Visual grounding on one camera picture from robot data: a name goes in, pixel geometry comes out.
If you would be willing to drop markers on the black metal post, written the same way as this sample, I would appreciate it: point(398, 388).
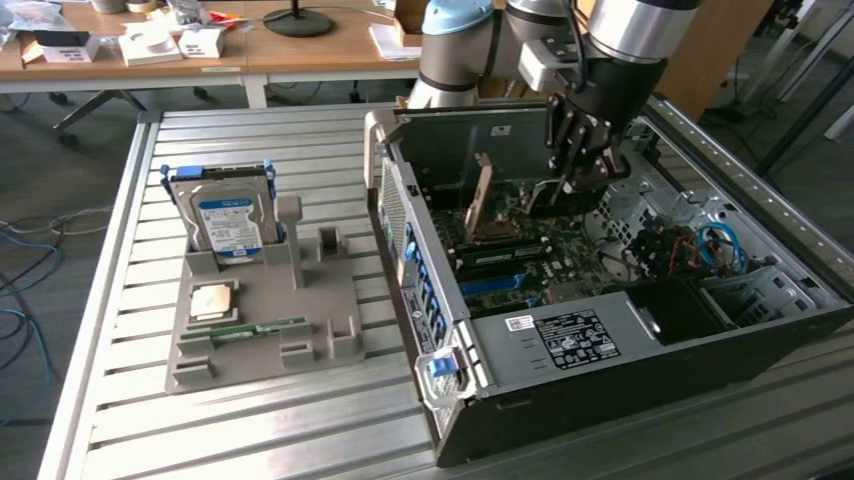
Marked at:
point(801, 125)

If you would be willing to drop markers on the wooden cabinet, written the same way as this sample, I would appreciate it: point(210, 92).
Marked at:
point(721, 75)

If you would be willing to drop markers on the brown cardboard box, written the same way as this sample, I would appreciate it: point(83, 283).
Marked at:
point(408, 15)

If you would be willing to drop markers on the black castor table leg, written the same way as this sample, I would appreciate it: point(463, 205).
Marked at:
point(93, 107)

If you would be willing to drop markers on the white block with tape roll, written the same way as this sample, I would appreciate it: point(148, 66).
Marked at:
point(150, 45)

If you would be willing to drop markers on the green motherboard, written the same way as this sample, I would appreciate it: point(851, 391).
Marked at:
point(581, 260)

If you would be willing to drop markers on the blue case latch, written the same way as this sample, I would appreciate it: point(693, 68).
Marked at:
point(440, 367)

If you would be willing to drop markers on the metal drive cage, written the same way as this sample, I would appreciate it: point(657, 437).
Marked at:
point(627, 215)

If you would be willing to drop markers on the blue expansion slot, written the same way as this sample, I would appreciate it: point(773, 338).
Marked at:
point(490, 286)

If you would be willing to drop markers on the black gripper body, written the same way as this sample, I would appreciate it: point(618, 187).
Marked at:
point(621, 90)

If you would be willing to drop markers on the clear plastic bag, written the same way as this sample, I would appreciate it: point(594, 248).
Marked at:
point(33, 17)

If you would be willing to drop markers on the beige tape roll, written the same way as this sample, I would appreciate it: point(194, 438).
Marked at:
point(142, 5)

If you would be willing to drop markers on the hard disk with blue caddy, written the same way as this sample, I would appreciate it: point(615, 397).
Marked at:
point(223, 225)

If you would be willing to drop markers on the silver disk bay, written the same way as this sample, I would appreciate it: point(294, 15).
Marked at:
point(754, 300)

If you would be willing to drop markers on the stack of white papers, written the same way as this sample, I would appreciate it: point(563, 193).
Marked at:
point(390, 45)

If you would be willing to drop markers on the graphics card with metal bracket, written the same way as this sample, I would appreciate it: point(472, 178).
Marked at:
point(482, 195)

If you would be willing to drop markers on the grey power supply unit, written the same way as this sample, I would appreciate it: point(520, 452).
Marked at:
point(514, 350)

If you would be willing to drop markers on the grey cup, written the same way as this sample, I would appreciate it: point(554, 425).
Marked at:
point(108, 5)

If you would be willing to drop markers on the small white carton box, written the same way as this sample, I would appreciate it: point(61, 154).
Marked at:
point(200, 45)

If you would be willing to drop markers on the white labelled box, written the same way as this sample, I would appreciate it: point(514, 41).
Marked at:
point(67, 50)

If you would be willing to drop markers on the black round lamp base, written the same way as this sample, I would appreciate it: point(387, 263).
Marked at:
point(296, 25)

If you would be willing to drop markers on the silver CPU chip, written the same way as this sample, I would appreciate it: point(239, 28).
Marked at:
point(210, 302)

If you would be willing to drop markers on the green RAM stick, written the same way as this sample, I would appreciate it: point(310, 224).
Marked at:
point(254, 330)

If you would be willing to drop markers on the black open PC case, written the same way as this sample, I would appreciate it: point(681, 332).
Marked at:
point(601, 415)

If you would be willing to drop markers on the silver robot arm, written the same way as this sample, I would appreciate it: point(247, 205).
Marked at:
point(454, 60)

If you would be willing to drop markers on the grey parts rack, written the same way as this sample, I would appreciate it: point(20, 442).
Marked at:
point(267, 300)

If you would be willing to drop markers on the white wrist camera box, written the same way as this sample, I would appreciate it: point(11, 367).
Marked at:
point(536, 67)

